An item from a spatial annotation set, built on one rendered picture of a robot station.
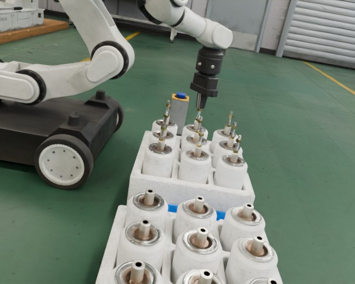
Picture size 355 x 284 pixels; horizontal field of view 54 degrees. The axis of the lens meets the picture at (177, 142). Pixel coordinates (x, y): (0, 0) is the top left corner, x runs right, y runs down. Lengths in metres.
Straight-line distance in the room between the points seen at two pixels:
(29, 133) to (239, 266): 0.89
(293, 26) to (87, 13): 5.15
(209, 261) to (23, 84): 1.00
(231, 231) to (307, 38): 5.62
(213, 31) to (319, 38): 5.29
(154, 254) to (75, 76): 0.85
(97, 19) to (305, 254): 1.08
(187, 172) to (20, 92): 0.73
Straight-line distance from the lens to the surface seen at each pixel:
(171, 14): 1.03
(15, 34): 3.99
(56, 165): 1.29
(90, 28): 1.35
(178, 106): 1.43
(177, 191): 1.08
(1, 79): 1.47
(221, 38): 1.18
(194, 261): 0.72
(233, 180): 1.10
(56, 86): 1.44
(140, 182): 1.07
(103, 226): 1.15
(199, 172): 1.08
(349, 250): 1.38
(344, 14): 6.47
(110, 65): 1.30
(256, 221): 0.85
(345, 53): 6.55
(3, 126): 1.40
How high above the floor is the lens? 0.71
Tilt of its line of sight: 23 degrees down
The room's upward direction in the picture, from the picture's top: 10 degrees clockwise
